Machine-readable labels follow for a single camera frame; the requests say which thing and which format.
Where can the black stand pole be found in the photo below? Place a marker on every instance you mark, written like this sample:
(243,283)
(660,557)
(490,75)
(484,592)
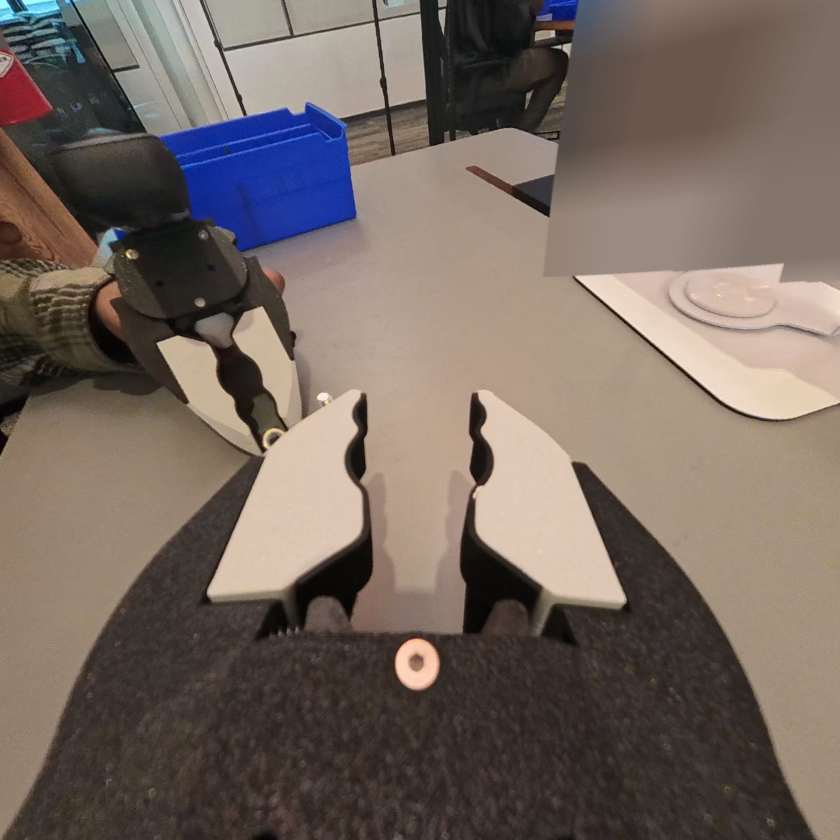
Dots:
(434,79)

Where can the blue plastic bin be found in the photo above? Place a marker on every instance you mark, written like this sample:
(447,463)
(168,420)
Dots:
(289,190)

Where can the wooden post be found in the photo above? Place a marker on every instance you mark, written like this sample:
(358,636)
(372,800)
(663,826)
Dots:
(33,210)

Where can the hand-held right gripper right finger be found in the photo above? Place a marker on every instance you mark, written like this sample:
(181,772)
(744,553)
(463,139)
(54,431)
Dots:
(538,525)

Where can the silver bolt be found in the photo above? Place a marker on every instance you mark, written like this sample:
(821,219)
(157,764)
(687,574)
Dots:
(323,399)

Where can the white base pad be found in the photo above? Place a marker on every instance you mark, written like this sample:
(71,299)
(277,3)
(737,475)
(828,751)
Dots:
(722,374)

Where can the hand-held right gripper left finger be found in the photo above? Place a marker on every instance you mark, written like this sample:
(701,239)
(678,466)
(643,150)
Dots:
(295,518)

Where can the black desk mat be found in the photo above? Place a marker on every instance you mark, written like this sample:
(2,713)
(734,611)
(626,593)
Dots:
(535,193)

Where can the person's left hand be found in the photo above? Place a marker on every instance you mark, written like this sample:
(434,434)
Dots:
(115,328)

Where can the clear tablet stand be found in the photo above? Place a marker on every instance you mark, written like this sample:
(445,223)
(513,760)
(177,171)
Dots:
(722,298)

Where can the silver hex nut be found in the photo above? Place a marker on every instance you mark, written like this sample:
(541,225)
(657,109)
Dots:
(268,438)

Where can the red sign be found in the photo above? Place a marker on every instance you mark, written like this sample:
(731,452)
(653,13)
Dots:
(23,85)

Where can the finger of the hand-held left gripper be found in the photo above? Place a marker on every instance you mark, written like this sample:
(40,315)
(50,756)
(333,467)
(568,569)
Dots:
(197,380)
(272,354)

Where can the person's left forearm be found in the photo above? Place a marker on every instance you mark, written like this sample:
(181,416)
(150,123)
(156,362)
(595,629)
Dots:
(46,315)

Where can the thin black tripod stand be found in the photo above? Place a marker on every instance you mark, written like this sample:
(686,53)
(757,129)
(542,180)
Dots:
(384,79)

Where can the black office chair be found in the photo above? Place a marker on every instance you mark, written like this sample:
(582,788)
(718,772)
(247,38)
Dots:
(485,85)

